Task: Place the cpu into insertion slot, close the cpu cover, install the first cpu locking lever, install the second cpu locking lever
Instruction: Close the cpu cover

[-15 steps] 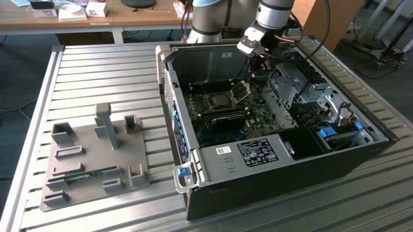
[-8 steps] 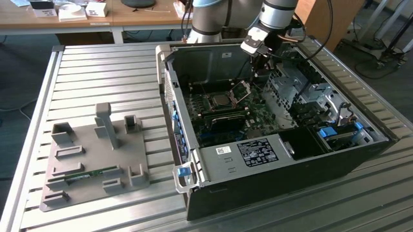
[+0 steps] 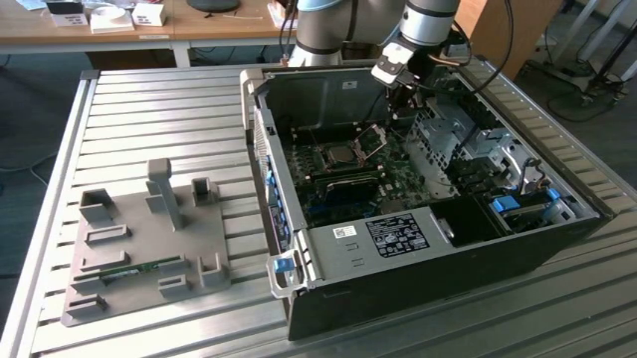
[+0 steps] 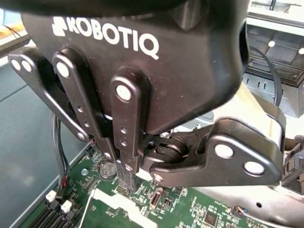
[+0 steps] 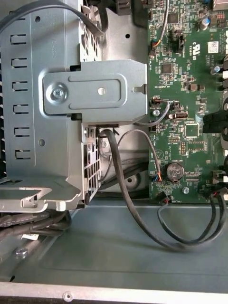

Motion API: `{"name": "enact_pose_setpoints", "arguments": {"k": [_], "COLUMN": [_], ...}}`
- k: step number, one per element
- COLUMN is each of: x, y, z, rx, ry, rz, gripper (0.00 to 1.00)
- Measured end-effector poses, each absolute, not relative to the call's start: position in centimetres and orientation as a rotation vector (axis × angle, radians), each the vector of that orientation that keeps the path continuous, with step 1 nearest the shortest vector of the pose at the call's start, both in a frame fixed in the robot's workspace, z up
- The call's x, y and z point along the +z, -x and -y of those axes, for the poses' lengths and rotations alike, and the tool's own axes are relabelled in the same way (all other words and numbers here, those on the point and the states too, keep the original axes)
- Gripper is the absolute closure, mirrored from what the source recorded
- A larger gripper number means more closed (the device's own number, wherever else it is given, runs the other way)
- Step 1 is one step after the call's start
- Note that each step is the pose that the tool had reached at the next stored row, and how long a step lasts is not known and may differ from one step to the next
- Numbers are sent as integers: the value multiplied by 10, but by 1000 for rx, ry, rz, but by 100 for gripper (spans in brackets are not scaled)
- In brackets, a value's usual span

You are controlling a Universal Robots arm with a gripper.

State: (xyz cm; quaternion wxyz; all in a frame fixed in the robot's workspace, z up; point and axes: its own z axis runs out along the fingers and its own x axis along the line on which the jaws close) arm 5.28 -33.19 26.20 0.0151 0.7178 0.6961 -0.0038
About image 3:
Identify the CPU square plate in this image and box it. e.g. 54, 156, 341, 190
329, 145, 357, 163

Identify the CPU socket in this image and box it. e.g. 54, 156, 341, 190
313, 140, 369, 171

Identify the RAM slot row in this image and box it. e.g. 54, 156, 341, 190
311, 168, 387, 184

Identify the grey metal drive cage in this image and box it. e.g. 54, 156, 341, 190
404, 72, 523, 176

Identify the wooden cabinet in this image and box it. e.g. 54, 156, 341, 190
455, 0, 566, 81

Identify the grey wheeled equipment stand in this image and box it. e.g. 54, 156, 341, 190
516, 0, 637, 104

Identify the green motherboard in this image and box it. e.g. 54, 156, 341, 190
280, 125, 448, 228

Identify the black expansion card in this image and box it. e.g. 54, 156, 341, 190
321, 178, 381, 206

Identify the blue disk carrier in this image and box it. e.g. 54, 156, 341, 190
490, 196, 522, 216

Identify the black round object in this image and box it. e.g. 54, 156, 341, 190
185, 0, 240, 13

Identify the grey power supply unit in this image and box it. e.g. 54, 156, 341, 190
297, 207, 456, 288

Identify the white printed box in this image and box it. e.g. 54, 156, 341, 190
130, 2, 166, 28

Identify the black open PC case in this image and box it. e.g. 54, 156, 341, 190
237, 55, 637, 342

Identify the white box with round insert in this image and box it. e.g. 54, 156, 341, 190
88, 5, 136, 35

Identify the white box with black top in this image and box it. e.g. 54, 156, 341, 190
45, 0, 90, 28

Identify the grey parts rack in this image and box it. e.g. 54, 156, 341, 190
58, 158, 233, 328

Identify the green RAM stick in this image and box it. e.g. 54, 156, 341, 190
96, 260, 162, 280

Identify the wooden desk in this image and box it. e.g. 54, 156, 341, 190
0, 0, 451, 70

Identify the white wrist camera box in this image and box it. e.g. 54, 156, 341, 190
369, 40, 418, 90

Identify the black cable in case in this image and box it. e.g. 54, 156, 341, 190
367, 86, 392, 124

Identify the coloured wire bundle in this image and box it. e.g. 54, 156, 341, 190
516, 158, 551, 195

